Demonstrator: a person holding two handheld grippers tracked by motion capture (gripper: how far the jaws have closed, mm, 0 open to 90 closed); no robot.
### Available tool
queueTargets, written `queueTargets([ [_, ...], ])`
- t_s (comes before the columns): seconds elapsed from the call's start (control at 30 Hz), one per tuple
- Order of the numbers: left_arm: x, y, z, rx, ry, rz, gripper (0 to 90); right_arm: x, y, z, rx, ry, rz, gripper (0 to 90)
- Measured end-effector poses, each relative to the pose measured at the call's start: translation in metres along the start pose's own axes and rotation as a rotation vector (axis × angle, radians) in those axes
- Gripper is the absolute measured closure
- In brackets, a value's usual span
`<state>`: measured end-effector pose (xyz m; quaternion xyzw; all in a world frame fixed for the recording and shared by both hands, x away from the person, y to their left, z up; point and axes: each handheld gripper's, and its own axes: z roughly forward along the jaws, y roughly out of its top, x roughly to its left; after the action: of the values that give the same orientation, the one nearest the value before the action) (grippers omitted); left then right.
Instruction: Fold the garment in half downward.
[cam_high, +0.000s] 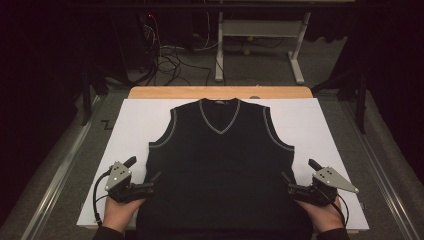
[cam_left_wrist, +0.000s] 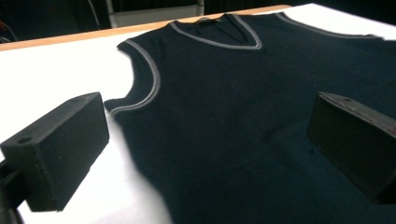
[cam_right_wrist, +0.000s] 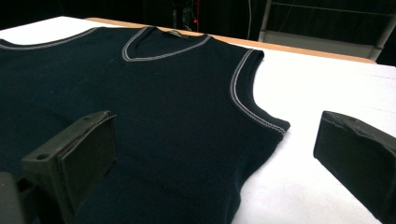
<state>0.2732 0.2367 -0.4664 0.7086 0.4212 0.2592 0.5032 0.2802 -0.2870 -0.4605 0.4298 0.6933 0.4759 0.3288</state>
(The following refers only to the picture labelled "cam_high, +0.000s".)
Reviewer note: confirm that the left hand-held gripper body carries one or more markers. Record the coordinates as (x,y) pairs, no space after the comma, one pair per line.
(117,175)

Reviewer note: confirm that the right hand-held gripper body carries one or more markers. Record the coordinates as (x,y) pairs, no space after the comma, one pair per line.
(328,178)

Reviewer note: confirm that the black knit sweater vest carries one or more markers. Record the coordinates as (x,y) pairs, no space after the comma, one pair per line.
(220,173)

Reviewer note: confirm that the person's right hand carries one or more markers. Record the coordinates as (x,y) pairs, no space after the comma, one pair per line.
(321,215)

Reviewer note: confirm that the person's left hand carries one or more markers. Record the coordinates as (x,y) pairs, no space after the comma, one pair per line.
(118,213)

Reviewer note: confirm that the black metal stand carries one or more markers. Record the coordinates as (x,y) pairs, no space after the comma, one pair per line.
(360,100)
(87,96)

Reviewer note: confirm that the dark computer tower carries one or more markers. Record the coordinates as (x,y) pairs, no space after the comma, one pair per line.
(136,46)

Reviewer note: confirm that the yellow ball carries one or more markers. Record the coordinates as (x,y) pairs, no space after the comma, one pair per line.
(246,52)
(250,38)

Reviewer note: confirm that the aluminium rail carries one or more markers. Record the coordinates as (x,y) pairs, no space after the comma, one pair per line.
(380,180)
(56,180)

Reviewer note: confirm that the white metal stand frame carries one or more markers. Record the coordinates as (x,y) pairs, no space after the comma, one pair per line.
(260,28)

